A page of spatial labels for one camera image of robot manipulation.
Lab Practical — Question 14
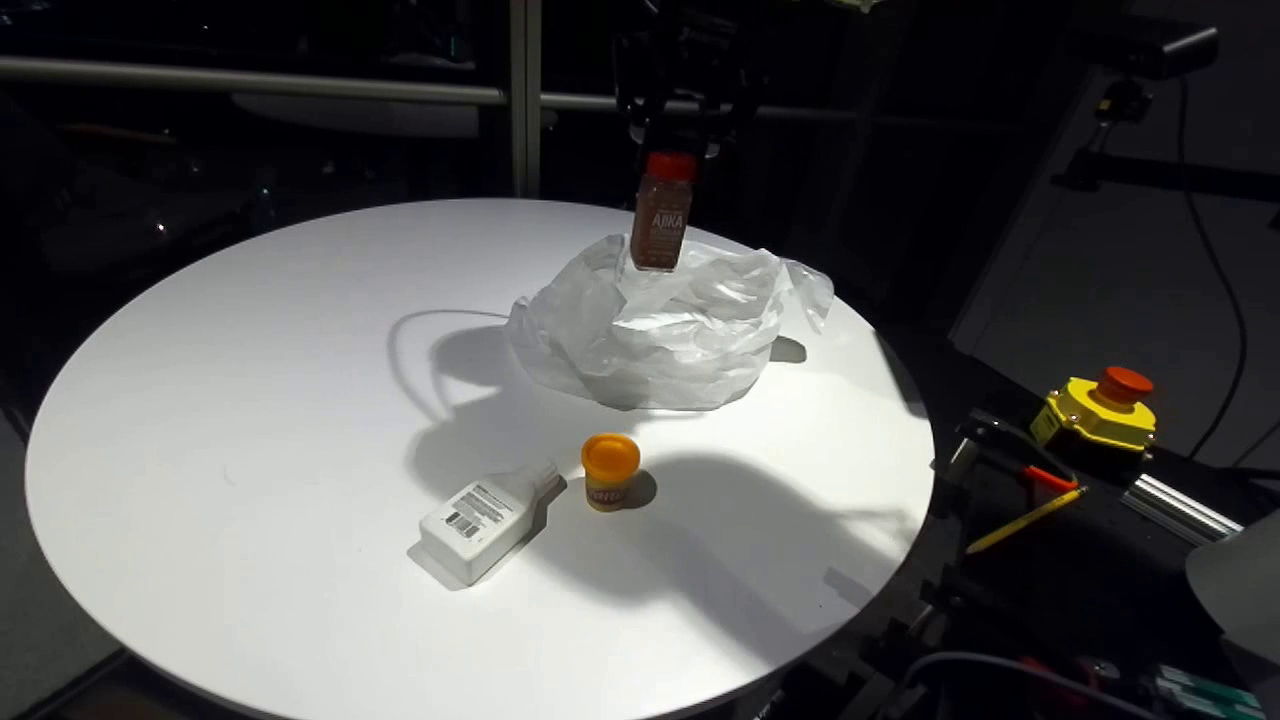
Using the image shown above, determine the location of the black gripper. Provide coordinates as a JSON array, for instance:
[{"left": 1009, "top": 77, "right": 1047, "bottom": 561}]
[{"left": 614, "top": 0, "right": 763, "bottom": 167}]

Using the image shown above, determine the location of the spice bottle with red cap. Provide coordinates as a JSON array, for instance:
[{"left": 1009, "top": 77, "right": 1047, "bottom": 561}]
[{"left": 629, "top": 151, "right": 699, "bottom": 273}]

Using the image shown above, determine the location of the clear plastic bag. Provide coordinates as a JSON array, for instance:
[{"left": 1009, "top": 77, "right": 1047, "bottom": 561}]
[{"left": 505, "top": 233, "right": 836, "bottom": 413}]

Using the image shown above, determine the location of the small orange lidded container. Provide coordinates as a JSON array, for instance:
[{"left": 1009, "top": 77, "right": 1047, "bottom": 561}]
[{"left": 581, "top": 432, "right": 642, "bottom": 513}]

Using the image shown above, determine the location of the metal railing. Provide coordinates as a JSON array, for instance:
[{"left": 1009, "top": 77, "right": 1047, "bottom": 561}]
[{"left": 0, "top": 0, "right": 861, "bottom": 199}]

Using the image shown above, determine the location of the white plastic bottle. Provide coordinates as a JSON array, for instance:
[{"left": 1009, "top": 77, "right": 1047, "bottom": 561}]
[{"left": 418, "top": 461, "right": 562, "bottom": 587}]

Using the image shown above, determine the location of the yellow emergency stop button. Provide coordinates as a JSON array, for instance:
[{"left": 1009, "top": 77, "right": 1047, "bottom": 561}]
[{"left": 1029, "top": 366, "right": 1159, "bottom": 453}]

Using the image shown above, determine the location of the yellow pencil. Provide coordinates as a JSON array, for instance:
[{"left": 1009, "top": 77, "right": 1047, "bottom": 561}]
[{"left": 965, "top": 486, "right": 1089, "bottom": 556}]

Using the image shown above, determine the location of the green terminal block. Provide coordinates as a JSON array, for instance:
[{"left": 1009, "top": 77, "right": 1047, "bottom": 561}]
[{"left": 1148, "top": 664, "right": 1266, "bottom": 720}]

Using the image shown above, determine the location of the camera on mount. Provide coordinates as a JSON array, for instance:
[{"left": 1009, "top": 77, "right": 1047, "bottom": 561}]
[{"left": 1050, "top": 14, "right": 1280, "bottom": 203}]

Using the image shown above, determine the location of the black cable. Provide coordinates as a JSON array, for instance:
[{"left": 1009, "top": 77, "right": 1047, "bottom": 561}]
[{"left": 1176, "top": 76, "right": 1250, "bottom": 461}]

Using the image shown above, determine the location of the grey cable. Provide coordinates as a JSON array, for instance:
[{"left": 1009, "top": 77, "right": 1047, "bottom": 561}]
[{"left": 898, "top": 651, "right": 1173, "bottom": 720}]

